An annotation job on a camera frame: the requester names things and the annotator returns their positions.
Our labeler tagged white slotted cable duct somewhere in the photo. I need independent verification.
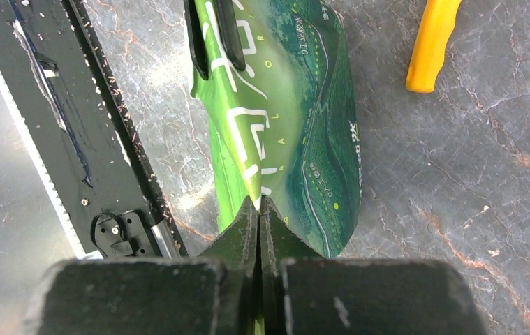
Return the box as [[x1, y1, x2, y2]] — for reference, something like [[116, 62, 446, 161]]
[[0, 6, 91, 261]]

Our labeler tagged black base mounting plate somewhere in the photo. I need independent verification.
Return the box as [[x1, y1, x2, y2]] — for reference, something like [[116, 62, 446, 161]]
[[0, 1, 186, 259]]

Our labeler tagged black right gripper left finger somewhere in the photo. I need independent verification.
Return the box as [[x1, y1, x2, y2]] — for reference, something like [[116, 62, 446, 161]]
[[22, 199, 258, 334]]

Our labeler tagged green cat litter bag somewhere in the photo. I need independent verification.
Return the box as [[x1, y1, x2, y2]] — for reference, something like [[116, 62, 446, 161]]
[[190, 1, 362, 258]]

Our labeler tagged yellow plastic scoop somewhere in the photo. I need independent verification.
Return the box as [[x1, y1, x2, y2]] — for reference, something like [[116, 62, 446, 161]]
[[405, 0, 461, 94]]

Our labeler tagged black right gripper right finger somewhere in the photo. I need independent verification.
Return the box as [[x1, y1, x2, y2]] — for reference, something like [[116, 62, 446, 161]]
[[259, 197, 486, 334]]

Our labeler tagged black bag clip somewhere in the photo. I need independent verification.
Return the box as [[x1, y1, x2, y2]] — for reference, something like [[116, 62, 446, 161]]
[[184, 1, 246, 80]]

